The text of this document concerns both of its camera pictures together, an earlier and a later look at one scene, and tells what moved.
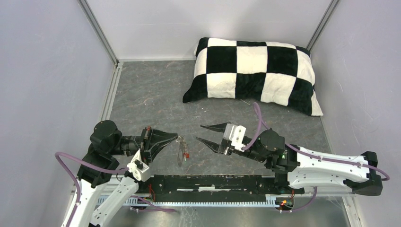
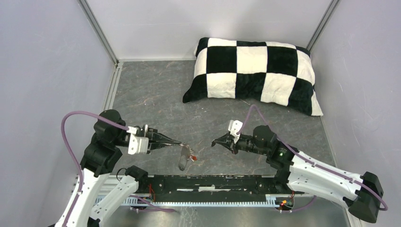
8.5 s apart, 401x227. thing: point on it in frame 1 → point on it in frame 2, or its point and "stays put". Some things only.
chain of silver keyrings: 180,138 → 186,144
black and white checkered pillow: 275,73 stays put
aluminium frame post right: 327,15 stays put
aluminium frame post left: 90,15 stays put
